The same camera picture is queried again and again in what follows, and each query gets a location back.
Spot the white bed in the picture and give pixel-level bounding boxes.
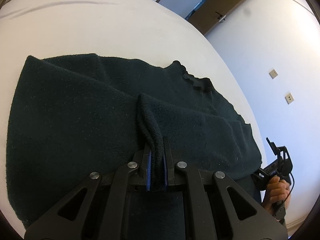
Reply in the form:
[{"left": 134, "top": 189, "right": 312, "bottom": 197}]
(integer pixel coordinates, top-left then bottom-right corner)
[{"left": 0, "top": 0, "right": 266, "bottom": 233}]

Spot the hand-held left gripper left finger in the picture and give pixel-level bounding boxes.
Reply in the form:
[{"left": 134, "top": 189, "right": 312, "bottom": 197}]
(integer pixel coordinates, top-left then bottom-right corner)
[{"left": 24, "top": 145, "right": 153, "bottom": 240}]

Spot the dark green knit sweater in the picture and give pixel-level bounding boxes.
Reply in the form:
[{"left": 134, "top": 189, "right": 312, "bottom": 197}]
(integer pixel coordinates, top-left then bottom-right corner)
[{"left": 5, "top": 53, "right": 262, "bottom": 240}]

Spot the brown wooden door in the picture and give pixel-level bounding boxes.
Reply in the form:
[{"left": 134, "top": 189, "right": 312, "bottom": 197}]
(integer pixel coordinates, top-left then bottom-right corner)
[{"left": 187, "top": 0, "right": 261, "bottom": 35}]

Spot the person's right hand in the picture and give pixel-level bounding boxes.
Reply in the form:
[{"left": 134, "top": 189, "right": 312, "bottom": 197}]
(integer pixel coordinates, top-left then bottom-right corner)
[{"left": 261, "top": 176, "right": 290, "bottom": 214}]

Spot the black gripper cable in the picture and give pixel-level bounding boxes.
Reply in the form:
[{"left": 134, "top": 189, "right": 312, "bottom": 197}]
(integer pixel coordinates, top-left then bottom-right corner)
[{"left": 276, "top": 171, "right": 296, "bottom": 207}]

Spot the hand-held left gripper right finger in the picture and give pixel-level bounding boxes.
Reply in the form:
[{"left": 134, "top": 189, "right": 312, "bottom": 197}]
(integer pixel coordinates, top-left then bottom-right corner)
[{"left": 162, "top": 136, "right": 289, "bottom": 240}]

